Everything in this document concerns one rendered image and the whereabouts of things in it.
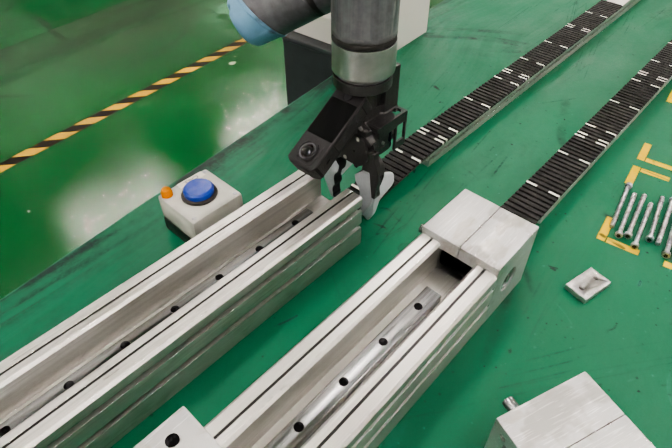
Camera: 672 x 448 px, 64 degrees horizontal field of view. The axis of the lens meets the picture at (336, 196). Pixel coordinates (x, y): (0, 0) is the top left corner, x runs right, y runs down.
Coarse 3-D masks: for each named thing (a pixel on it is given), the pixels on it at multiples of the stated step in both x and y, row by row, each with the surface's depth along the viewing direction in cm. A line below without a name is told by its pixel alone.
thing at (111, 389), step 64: (320, 192) 73; (192, 256) 60; (256, 256) 60; (320, 256) 68; (128, 320) 57; (192, 320) 54; (256, 320) 62; (0, 384) 49; (64, 384) 52; (128, 384) 50
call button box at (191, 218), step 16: (192, 176) 74; (208, 176) 74; (176, 192) 72; (224, 192) 72; (176, 208) 70; (192, 208) 70; (208, 208) 70; (224, 208) 71; (176, 224) 72; (192, 224) 68; (208, 224) 70
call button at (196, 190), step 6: (192, 180) 72; (198, 180) 72; (204, 180) 72; (186, 186) 71; (192, 186) 71; (198, 186) 71; (204, 186) 71; (210, 186) 71; (186, 192) 70; (192, 192) 70; (198, 192) 70; (204, 192) 70; (210, 192) 70; (186, 198) 70; (192, 198) 70; (198, 198) 70; (204, 198) 70
